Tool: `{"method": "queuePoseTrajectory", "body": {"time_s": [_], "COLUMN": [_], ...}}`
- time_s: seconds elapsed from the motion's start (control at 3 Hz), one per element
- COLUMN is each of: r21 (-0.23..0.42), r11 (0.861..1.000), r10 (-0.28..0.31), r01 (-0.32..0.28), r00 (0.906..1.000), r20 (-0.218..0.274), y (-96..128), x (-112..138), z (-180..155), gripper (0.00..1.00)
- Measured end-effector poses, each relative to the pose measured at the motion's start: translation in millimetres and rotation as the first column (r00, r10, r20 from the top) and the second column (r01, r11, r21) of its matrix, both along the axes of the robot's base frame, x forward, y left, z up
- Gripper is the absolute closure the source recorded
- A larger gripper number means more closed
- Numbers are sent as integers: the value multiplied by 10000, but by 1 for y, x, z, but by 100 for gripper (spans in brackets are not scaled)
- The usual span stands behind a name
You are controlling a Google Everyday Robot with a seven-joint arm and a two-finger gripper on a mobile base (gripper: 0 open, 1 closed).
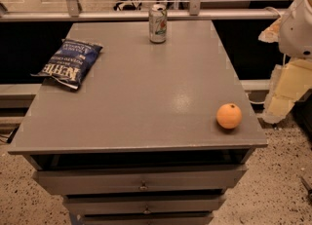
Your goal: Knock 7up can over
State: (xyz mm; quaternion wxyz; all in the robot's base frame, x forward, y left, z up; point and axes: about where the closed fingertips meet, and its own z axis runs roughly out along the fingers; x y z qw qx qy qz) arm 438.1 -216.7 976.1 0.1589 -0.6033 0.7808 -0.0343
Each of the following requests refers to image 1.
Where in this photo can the grey drawer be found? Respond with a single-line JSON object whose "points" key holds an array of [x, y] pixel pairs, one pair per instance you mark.
{"points": [[190, 218], [108, 181], [145, 204]]}

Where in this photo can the orange fruit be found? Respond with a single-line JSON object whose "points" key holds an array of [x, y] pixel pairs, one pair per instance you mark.
{"points": [[229, 116]]}

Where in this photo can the grey drawer cabinet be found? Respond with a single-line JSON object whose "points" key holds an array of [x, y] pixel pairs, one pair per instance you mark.
{"points": [[142, 105]]}

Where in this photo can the top grey drawer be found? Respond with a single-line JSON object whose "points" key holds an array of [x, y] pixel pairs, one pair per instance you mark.
{"points": [[108, 181]]}

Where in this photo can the bottom grey drawer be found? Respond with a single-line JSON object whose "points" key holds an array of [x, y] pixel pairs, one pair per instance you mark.
{"points": [[190, 218]]}

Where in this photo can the middle grey drawer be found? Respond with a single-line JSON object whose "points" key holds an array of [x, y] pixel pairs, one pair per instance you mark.
{"points": [[145, 204]]}

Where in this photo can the blue kettle chips bag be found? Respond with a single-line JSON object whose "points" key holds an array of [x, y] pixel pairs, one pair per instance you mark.
{"points": [[71, 62]]}

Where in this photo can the silver 7up soda can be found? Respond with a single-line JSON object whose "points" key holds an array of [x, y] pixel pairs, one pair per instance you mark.
{"points": [[158, 23]]}

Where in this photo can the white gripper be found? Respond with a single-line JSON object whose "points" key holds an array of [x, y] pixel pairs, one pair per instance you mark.
{"points": [[296, 34]]}

